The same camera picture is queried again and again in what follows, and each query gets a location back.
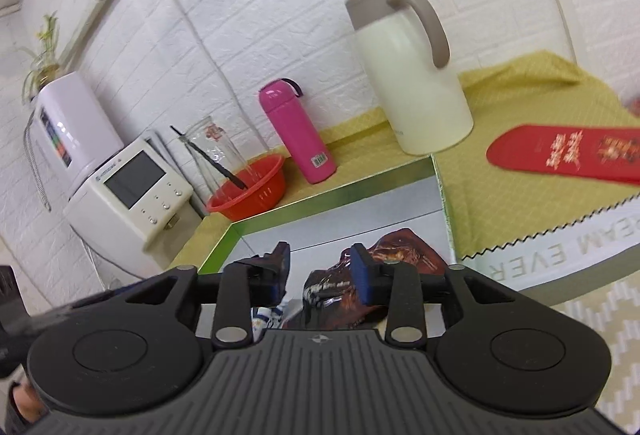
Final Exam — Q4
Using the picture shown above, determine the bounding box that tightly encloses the beige patterned mat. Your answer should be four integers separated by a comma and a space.
547, 265, 640, 435

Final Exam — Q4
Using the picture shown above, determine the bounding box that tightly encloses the potted green plant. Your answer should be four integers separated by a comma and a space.
22, 12, 64, 104

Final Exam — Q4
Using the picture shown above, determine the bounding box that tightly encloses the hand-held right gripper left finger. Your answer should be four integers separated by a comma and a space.
120, 242, 292, 350

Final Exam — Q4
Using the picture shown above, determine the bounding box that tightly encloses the cream thermos jug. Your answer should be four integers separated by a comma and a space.
345, 0, 475, 156

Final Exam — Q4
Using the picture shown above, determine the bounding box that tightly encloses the white appliance with screen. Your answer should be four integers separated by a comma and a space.
62, 137, 203, 281

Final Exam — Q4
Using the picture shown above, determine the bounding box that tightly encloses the person's left hand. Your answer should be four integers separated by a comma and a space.
7, 380, 48, 422

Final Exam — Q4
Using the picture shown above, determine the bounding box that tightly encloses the glossy brown snack packet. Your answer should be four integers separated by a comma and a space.
302, 228, 447, 331

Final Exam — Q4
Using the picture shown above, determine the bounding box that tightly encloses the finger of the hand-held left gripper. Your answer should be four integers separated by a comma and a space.
27, 284, 128, 331

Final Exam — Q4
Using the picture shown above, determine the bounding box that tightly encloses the clear drinking glass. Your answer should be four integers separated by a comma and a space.
177, 116, 251, 208

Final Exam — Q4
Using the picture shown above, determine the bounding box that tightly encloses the pink insulated bottle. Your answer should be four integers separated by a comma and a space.
258, 78, 337, 184

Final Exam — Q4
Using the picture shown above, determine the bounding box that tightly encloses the metal flexible hose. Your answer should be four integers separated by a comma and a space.
22, 115, 53, 213

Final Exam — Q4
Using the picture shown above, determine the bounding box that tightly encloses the yellow green tablecloth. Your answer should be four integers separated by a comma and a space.
170, 50, 640, 296

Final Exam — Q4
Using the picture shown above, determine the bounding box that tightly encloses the red envelope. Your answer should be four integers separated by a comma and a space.
486, 125, 640, 186

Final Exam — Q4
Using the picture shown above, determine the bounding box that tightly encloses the red plastic basket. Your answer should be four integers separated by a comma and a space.
206, 153, 287, 222

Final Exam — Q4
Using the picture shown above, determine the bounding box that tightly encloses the blue white snack packet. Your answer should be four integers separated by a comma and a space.
251, 304, 287, 342

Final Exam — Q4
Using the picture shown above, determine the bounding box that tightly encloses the white water purifier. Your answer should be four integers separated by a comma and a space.
25, 71, 125, 196

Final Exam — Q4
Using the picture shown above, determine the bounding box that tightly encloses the green cardboard box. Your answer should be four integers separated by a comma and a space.
197, 155, 458, 331

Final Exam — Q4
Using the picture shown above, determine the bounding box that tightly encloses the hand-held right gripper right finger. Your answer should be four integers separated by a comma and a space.
350, 243, 516, 348

